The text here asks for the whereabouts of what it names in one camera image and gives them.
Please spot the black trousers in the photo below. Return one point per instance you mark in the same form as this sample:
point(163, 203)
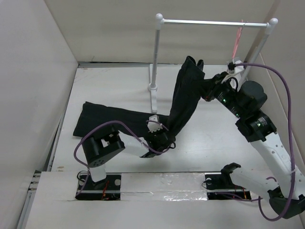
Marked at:
point(186, 96)

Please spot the silver foil covered panel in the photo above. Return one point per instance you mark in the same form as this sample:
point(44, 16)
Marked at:
point(162, 187)

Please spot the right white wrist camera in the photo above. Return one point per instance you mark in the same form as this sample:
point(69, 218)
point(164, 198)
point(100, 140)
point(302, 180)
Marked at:
point(232, 67)

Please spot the white and silver clothes rack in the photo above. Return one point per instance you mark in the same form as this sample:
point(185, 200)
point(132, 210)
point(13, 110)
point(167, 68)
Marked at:
point(160, 21)

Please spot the pink clothes hanger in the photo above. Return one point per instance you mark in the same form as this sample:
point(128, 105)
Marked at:
point(237, 40)

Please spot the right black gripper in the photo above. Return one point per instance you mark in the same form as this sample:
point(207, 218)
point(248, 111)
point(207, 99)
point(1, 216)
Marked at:
point(212, 85)

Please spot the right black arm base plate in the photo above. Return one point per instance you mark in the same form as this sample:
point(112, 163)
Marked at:
point(218, 190)

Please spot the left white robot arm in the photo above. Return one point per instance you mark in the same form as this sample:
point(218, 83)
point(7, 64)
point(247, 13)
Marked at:
point(106, 143)

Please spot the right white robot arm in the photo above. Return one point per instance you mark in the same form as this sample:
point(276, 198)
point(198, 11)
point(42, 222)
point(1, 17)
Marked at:
point(286, 195)

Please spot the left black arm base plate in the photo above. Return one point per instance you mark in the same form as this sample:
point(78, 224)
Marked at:
point(108, 189)

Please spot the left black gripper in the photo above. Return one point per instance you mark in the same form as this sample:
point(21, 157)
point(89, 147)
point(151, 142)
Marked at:
point(152, 134)

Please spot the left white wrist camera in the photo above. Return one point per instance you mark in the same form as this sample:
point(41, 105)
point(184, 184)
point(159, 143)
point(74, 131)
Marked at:
point(154, 125)

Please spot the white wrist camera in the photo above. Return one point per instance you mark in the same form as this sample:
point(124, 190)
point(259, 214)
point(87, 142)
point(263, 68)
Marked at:
point(154, 125)
point(232, 67)

